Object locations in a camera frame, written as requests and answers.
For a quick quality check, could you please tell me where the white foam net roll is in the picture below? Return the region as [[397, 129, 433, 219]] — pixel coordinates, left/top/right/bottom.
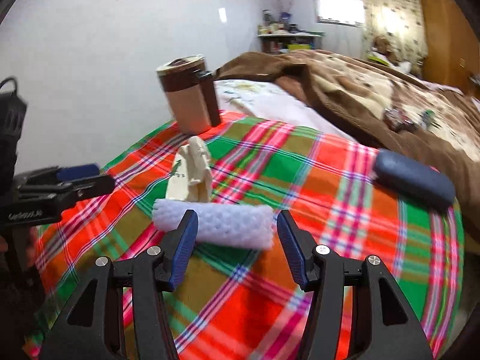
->
[[151, 199, 273, 250]]

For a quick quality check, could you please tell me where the plaid red green cloth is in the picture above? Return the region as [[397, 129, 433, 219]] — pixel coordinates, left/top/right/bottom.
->
[[23, 109, 466, 360]]

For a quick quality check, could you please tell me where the dark blue glasses case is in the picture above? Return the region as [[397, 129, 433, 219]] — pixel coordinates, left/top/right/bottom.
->
[[373, 149, 456, 211]]

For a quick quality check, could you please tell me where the brown beige travel mug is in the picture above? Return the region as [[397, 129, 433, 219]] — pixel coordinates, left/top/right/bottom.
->
[[156, 55, 221, 136]]

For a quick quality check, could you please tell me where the dark wrapped item on blanket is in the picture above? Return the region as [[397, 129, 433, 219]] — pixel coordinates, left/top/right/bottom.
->
[[382, 107, 416, 133]]

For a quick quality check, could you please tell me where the white floral bedsheet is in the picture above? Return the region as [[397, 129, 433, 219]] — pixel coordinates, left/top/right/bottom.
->
[[214, 79, 356, 142]]

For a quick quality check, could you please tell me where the brown fleece blanket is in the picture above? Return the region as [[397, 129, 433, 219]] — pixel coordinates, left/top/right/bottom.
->
[[215, 50, 479, 239]]

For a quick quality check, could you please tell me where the small green box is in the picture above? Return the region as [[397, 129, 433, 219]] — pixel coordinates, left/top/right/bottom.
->
[[421, 110, 435, 130]]

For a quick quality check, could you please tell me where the cluttered shelf desk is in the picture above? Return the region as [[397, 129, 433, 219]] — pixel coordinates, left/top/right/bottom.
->
[[257, 10, 325, 54]]

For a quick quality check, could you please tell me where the vase with branches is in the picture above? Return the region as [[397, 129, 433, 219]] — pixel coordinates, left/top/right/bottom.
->
[[268, 0, 301, 27]]

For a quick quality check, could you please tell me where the teddy bear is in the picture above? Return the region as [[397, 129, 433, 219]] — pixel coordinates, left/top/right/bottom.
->
[[373, 36, 399, 65]]

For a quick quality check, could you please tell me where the wooden wardrobe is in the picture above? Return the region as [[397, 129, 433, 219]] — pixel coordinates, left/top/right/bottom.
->
[[421, 0, 479, 95]]

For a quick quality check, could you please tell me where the patterned curtain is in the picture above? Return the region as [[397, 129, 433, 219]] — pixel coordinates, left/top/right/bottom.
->
[[362, 0, 428, 64]]

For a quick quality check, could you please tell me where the small window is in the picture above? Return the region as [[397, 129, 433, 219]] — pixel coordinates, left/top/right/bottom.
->
[[315, 0, 365, 27]]

